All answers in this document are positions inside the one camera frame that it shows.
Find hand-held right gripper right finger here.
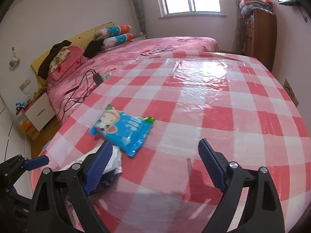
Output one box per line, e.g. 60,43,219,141
198,138,285,233

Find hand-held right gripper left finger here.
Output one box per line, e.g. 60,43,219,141
28,140,114,233

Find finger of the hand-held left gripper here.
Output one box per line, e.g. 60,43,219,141
0,155,50,182

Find large grey white bag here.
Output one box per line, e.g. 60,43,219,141
62,147,123,205

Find blue cartoon wipes packet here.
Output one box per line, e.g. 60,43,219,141
89,104,155,158

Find orange box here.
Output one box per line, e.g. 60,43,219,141
19,120,33,131

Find white wardrobe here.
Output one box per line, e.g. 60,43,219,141
0,95,33,162

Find red white checkered tablecloth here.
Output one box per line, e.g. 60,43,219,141
31,51,311,233

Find white nightstand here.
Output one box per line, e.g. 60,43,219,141
24,92,57,131

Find pink pillow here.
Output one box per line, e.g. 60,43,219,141
47,46,88,82

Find yellow floral pillow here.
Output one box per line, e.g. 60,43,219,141
49,48,71,73

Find black clothing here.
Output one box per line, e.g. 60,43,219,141
38,40,72,79
84,40,105,59

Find pink bed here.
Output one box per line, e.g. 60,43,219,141
46,36,220,124

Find yellow headboard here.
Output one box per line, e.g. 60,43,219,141
30,22,114,93

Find brown wooden cabinet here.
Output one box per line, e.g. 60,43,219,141
244,10,277,72

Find grey curtain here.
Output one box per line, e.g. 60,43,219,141
126,0,147,37
228,0,246,54

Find folded blankets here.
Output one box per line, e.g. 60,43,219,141
239,0,274,17

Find black cables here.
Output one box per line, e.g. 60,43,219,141
57,69,98,125

